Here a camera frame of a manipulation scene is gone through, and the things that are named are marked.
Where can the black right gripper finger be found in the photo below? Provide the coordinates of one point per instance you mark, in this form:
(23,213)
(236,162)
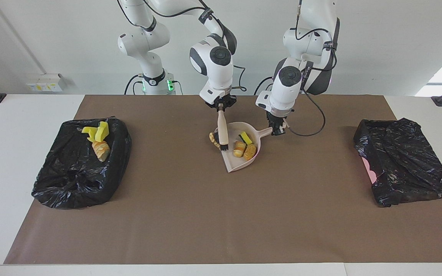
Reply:
(227,106)
(216,107)

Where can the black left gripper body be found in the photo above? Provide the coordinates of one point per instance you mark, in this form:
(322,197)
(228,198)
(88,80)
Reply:
(277,116)

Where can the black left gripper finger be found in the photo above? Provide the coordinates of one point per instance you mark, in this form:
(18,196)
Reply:
(273,127)
(282,129)

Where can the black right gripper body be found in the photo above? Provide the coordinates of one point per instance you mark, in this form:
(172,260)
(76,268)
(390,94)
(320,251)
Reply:
(223,101)

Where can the beige brush with black bristles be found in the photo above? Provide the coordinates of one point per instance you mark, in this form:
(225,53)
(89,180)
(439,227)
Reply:
(222,130)

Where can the yellow-green sponge piece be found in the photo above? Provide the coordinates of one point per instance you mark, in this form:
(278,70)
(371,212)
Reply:
(247,138)

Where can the pale beige foam piece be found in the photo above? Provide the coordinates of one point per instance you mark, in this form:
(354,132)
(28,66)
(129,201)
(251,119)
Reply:
(213,140)

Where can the brown cork-like foam piece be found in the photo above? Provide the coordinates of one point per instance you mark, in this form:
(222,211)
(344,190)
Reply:
(250,152)

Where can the orange ribbed foam piece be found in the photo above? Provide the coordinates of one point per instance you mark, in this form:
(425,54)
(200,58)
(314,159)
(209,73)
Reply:
(239,149)

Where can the beige plastic dustpan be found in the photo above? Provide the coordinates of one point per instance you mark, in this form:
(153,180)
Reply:
(236,163)

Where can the yellow sponge piece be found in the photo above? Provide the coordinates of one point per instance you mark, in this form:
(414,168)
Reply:
(89,131)
(102,133)

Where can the beige crusty foam chunk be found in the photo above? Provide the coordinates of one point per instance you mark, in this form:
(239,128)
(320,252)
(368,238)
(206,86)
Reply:
(101,150)

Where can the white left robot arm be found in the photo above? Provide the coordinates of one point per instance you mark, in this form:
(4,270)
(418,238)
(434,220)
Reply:
(282,92)

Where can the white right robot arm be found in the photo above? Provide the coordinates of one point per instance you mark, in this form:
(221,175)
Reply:
(217,73)

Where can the pink plastic bin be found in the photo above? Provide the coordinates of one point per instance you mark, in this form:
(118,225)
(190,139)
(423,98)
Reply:
(368,170)

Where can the black plastic trash bag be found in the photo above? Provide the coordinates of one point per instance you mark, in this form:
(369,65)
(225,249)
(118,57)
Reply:
(405,161)
(71,180)

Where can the brown paper table mat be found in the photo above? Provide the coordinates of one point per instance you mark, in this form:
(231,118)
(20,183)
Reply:
(221,237)

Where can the white wall socket box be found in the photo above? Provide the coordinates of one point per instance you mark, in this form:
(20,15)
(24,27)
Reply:
(44,82)

